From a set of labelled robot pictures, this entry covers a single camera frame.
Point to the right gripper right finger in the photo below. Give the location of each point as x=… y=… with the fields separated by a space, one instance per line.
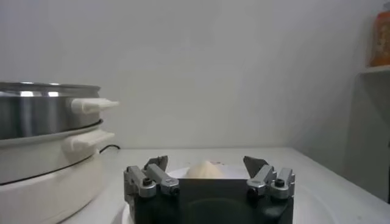
x=262 y=181

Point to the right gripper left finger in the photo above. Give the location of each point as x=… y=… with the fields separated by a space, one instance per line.
x=152 y=179

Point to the stainless steel steamer basket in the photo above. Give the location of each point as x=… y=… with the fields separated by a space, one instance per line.
x=36 y=115

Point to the orange package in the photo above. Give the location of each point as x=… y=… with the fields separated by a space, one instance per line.
x=381 y=39

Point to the white round plate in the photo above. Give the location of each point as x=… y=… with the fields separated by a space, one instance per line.
x=237 y=172

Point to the white steamed baozi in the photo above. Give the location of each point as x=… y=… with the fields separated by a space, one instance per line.
x=204 y=171

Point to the white side desk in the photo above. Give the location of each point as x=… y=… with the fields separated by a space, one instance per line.
x=371 y=128

